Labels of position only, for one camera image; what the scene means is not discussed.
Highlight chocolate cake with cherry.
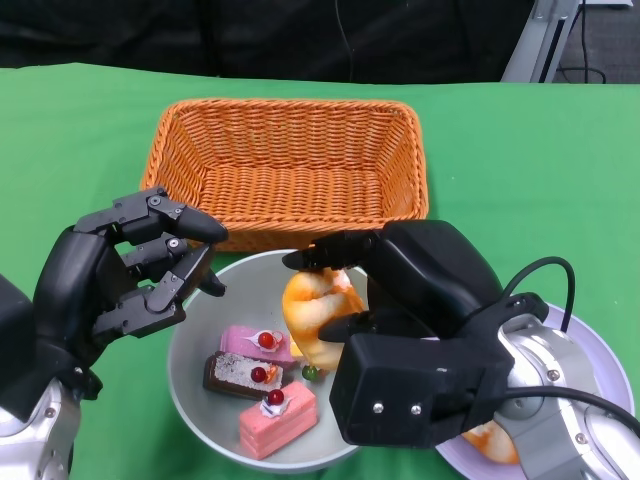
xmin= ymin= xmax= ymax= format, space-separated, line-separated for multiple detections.
xmin=202 ymin=350 xmax=285 ymax=401

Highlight green tablecloth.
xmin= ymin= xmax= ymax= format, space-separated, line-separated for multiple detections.
xmin=0 ymin=62 xmax=640 ymax=480

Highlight aluminium frame stand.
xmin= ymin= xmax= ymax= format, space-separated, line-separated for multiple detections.
xmin=501 ymin=0 xmax=581 ymax=84

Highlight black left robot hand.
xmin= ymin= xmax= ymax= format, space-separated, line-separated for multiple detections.
xmin=32 ymin=185 xmax=230 ymax=371

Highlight light pink layered cake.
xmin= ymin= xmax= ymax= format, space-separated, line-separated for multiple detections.
xmin=238 ymin=380 xmax=320 ymax=461

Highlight black floor cable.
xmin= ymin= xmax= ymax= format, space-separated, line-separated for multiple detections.
xmin=556 ymin=0 xmax=607 ymax=85

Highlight thin black hanging cable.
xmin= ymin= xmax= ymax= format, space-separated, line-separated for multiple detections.
xmin=333 ymin=0 xmax=357 ymax=82

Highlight orange wicker basket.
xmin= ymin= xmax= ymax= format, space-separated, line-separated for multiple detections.
xmin=139 ymin=98 xmax=430 ymax=254

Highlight grey-green bowl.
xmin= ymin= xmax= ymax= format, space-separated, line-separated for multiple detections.
xmin=167 ymin=249 xmax=374 ymax=474

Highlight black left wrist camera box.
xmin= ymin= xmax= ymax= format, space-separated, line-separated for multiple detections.
xmin=0 ymin=272 xmax=76 ymax=421

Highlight black backdrop cloth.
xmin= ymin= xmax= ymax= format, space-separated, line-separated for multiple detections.
xmin=0 ymin=0 xmax=531 ymax=85

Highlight orange striped bread roll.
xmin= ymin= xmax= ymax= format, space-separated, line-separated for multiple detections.
xmin=281 ymin=267 xmax=367 ymax=374
xmin=462 ymin=422 xmax=522 ymax=466

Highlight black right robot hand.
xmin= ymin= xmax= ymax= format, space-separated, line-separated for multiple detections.
xmin=281 ymin=219 xmax=506 ymax=347

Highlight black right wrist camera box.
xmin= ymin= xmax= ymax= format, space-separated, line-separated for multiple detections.
xmin=329 ymin=332 xmax=516 ymax=450

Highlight magenta cake with cherry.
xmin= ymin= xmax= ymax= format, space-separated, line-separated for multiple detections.
xmin=219 ymin=324 xmax=297 ymax=372

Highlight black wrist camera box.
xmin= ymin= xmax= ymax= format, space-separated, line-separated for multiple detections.
xmin=329 ymin=332 xmax=516 ymax=450
xmin=0 ymin=272 xmax=76 ymax=421

